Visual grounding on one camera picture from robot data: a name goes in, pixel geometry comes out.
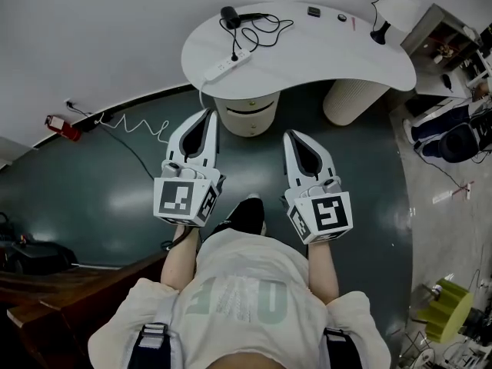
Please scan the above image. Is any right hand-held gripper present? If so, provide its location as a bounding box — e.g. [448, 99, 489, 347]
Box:
[282, 129, 354, 245]

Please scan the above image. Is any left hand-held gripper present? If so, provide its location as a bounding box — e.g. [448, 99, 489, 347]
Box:
[153, 108, 227, 228]

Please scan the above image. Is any white power strip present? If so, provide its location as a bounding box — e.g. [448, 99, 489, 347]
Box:
[203, 48, 253, 82]

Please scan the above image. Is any person's left forearm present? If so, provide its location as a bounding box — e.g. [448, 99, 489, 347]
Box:
[160, 224, 201, 294]

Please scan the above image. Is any person's right forearm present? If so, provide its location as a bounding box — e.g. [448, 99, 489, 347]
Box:
[305, 240, 341, 305]

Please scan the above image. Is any black hair dryer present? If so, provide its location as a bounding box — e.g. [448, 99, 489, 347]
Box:
[219, 5, 271, 31]

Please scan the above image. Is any cream ribbed table leg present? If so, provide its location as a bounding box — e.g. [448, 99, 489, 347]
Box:
[322, 78, 393, 128]

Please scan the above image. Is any person's black shoe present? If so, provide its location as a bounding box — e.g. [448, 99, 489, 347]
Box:
[210, 194, 268, 236]

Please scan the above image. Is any red fire extinguisher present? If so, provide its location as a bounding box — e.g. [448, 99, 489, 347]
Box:
[45, 114, 83, 143]

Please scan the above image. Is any person's white printed t-shirt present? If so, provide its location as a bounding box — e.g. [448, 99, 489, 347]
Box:
[87, 228, 391, 369]

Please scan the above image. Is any white side desk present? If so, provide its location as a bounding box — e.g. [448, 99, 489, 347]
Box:
[414, 67, 480, 100]

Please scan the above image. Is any black office chair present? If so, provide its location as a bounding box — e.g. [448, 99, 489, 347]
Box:
[437, 109, 491, 165]

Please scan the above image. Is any black lamp with white shade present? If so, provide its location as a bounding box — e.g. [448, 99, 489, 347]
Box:
[369, 0, 422, 46]

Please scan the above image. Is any grey shelf unit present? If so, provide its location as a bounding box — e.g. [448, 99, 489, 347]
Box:
[400, 2, 484, 71]

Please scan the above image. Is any black equipment case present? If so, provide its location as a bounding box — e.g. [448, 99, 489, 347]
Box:
[0, 211, 79, 277]

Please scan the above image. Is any dark wooden furniture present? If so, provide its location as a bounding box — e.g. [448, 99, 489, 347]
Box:
[0, 249, 170, 369]

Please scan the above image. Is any yellow-green ribbed stool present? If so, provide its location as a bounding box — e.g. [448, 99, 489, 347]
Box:
[416, 278, 475, 344]

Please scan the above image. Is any white cable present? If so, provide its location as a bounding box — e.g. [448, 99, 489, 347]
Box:
[97, 74, 211, 145]

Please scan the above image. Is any cream drawer pedestal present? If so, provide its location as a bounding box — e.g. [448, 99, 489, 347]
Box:
[213, 90, 281, 138]

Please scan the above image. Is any black floor cable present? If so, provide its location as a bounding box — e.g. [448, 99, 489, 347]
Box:
[65, 100, 157, 182]

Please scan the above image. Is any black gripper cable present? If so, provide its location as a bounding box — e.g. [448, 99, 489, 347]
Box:
[160, 227, 201, 251]

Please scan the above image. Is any dark backpack strap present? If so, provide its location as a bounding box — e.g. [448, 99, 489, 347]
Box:
[324, 327, 363, 369]
[128, 322, 173, 369]

